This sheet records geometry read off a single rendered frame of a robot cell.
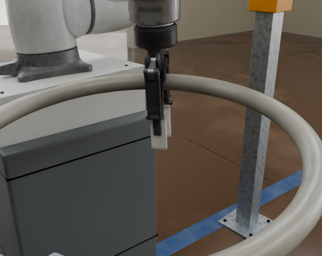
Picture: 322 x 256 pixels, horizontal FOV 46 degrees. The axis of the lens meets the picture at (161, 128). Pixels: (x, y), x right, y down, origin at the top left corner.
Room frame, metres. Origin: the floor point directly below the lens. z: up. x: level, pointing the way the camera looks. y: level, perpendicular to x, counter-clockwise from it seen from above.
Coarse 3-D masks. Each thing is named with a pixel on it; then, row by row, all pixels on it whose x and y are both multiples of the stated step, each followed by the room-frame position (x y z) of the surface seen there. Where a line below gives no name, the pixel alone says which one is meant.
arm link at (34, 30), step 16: (16, 0) 0.91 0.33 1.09; (32, 0) 0.90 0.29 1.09; (48, 0) 0.91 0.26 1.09; (64, 0) 0.94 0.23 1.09; (80, 0) 0.97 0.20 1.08; (16, 16) 0.91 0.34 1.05; (32, 16) 0.90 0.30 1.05; (48, 16) 0.91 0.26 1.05; (64, 16) 0.93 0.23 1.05; (80, 16) 0.96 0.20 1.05; (16, 32) 0.91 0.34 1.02; (32, 32) 0.90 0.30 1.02; (48, 32) 0.90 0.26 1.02; (64, 32) 0.93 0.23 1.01; (80, 32) 0.97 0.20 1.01; (16, 48) 0.93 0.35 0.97; (32, 48) 0.90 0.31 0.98; (48, 48) 0.90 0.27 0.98; (64, 48) 0.93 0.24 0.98
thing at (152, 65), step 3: (153, 57) 0.64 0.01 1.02; (150, 60) 0.64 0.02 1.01; (153, 60) 0.64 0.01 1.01; (150, 63) 0.63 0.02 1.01; (153, 63) 0.63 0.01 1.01; (150, 66) 0.62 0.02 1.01; (153, 66) 0.62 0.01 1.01; (150, 69) 0.61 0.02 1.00; (153, 69) 0.61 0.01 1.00; (150, 72) 0.61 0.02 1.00; (159, 72) 0.63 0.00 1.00; (150, 75) 0.61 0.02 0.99; (153, 75) 0.61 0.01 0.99; (150, 78) 0.61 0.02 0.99; (153, 78) 0.61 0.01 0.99
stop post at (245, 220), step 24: (264, 0) 1.47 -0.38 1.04; (288, 0) 1.49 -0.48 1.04; (264, 24) 1.48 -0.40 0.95; (264, 48) 1.47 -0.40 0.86; (264, 72) 1.46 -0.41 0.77; (264, 120) 1.48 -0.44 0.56; (264, 144) 1.49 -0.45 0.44; (240, 168) 1.52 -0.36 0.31; (264, 168) 1.51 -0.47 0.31; (240, 192) 1.50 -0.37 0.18; (240, 216) 1.50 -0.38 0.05; (264, 216) 1.55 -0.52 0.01
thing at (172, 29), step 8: (136, 24) 0.68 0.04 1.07; (176, 24) 0.68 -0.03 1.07; (136, 32) 0.65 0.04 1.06; (144, 32) 0.64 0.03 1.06; (152, 32) 0.63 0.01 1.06; (160, 32) 0.64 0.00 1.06; (168, 32) 0.64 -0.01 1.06; (176, 32) 0.66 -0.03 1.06; (136, 40) 0.66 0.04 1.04; (144, 40) 0.64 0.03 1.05; (152, 40) 0.64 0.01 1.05; (160, 40) 0.64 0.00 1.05; (168, 40) 0.64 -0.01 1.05; (176, 40) 0.66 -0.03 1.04; (144, 48) 0.64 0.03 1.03; (152, 48) 0.64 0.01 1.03; (160, 48) 0.64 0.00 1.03; (152, 56) 0.64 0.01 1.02; (160, 56) 0.65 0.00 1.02; (160, 64) 0.65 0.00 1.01; (160, 72) 0.65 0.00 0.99
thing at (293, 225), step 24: (24, 96) 0.59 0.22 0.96; (48, 96) 0.61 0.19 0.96; (72, 96) 0.63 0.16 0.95; (216, 96) 0.62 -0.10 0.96; (240, 96) 0.58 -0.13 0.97; (264, 96) 0.56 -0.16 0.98; (0, 120) 0.53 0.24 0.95; (288, 120) 0.48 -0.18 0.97; (312, 144) 0.41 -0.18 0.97; (312, 168) 0.36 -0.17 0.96; (312, 192) 0.32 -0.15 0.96; (288, 216) 0.28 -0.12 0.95; (312, 216) 0.29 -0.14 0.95; (264, 240) 0.26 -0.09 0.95; (288, 240) 0.26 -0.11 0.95
